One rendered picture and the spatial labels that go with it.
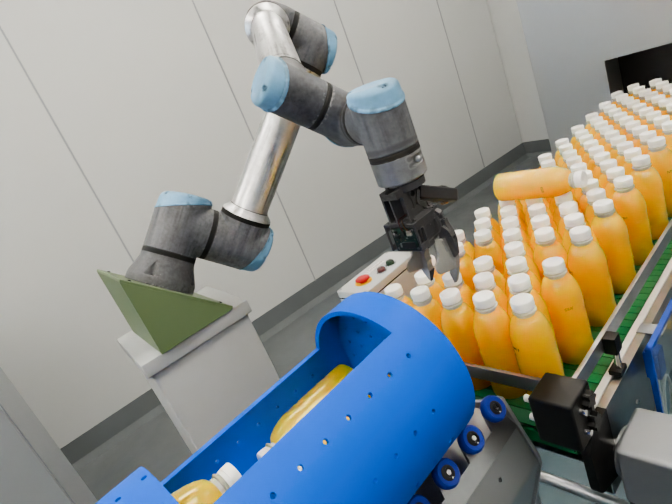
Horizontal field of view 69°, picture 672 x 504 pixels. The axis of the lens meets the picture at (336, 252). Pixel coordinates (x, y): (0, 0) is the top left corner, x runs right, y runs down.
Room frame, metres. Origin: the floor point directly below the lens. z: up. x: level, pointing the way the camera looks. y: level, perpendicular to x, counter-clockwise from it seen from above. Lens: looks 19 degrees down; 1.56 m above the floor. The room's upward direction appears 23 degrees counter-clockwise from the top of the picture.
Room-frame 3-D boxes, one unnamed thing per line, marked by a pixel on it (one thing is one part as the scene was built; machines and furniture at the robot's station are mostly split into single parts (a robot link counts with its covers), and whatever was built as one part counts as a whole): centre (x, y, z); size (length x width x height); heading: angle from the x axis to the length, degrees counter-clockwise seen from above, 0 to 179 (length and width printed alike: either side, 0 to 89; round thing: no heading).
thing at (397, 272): (1.12, -0.07, 1.05); 0.20 x 0.10 x 0.10; 127
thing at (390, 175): (0.83, -0.16, 1.38); 0.10 x 0.09 x 0.05; 37
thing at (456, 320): (0.85, -0.17, 1.00); 0.07 x 0.07 x 0.19
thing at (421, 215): (0.82, -0.15, 1.30); 0.09 x 0.08 x 0.12; 127
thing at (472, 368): (0.81, -0.15, 0.96); 0.40 x 0.01 x 0.03; 37
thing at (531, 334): (0.73, -0.26, 1.00); 0.07 x 0.07 x 0.19
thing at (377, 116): (0.83, -0.16, 1.47); 0.10 x 0.09 x 0.12; 16
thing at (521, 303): (0.73, -0.26, 1.10); 0.04 x 0.04 x 0.02
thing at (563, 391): (0.63, -0.24, 0.95); 0.10 x 0.07 x 0.10; 37
